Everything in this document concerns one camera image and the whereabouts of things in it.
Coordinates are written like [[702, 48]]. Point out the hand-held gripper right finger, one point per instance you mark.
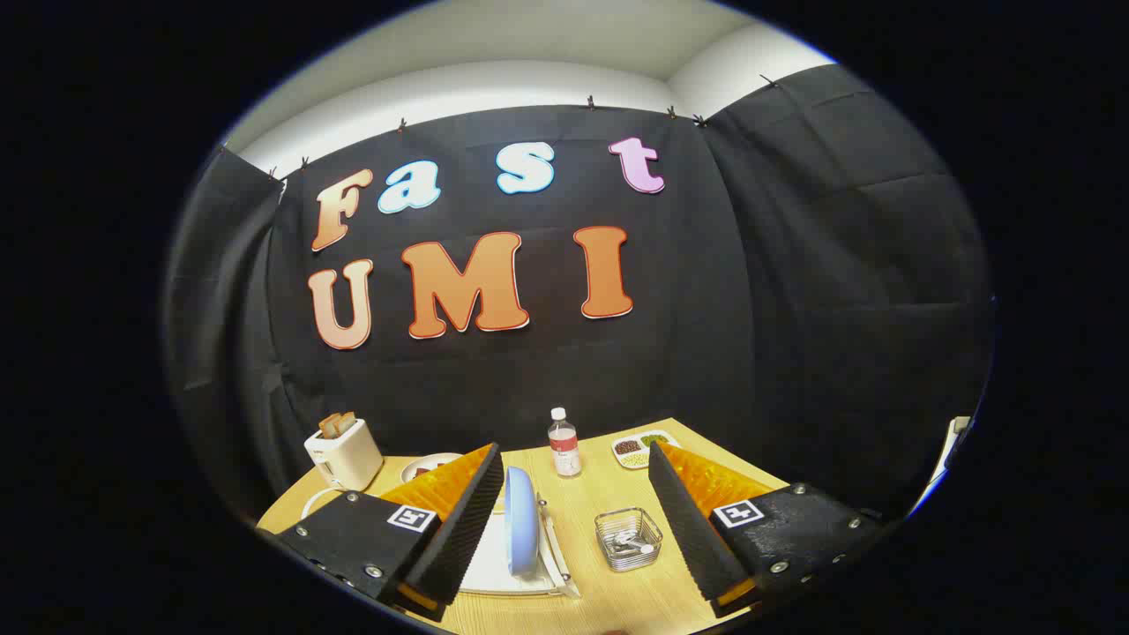
[[688, 520]]

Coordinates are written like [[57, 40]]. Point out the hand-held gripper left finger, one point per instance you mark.
[[459, 529]]

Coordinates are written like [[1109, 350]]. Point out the blue plate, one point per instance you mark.
[[521, 520]]

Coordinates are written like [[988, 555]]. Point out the white divided condiment dish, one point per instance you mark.
[[637, 450]]

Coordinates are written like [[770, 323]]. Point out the beige bowl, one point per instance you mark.
[[432, 460]]

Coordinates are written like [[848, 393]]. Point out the clear bottle with red label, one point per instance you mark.
[[564, 450]]

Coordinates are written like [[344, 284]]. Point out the white toaster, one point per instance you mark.
[[346, 459]]

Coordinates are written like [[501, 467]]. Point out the toast slices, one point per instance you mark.
[[337, 424]]

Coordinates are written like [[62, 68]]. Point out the black backdrop cloth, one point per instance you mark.
[[794, 309]]

